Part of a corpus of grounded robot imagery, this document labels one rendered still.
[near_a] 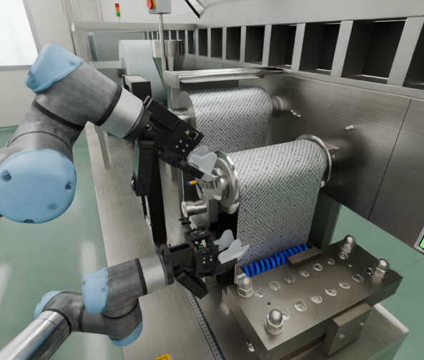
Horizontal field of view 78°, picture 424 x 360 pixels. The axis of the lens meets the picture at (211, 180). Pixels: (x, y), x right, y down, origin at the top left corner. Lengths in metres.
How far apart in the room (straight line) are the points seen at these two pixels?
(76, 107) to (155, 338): 0.56
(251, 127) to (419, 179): 0.42
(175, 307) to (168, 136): 0.49
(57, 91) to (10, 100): 5.74
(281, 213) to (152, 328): 0.43
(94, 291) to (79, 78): 0.36
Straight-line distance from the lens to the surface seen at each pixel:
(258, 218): 0.63
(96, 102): 0.44
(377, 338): 0.85
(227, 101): 0.77
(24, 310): 2.23
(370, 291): 0.75
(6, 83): 6.13
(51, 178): 0.31
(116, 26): 1.44
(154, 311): 0.80
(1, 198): 0.32
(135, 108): 0.45
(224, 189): 0.57
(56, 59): 0.44
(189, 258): 0.59
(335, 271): 0.76
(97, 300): 0.56
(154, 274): 0.56
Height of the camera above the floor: 1.55
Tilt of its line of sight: 29 degrees down
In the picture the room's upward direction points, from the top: straight up
